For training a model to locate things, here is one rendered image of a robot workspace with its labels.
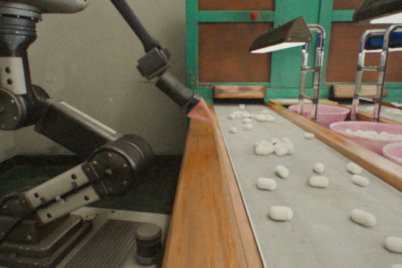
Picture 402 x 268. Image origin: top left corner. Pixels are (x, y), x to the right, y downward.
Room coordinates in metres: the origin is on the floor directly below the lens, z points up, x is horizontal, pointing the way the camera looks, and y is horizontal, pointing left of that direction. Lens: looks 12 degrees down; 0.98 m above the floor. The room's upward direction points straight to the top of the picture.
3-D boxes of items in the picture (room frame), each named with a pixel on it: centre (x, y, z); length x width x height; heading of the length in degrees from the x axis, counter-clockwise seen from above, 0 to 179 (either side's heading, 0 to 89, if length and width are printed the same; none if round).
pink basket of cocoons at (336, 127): (0.86, -0.57, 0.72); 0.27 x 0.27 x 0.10
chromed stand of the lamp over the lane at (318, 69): (1.13, -0.37, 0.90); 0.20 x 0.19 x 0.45; 0
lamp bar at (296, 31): (1.13, -0.29, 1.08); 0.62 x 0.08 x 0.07; 0
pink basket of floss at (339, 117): (1.30, -0.57, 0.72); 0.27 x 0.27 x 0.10
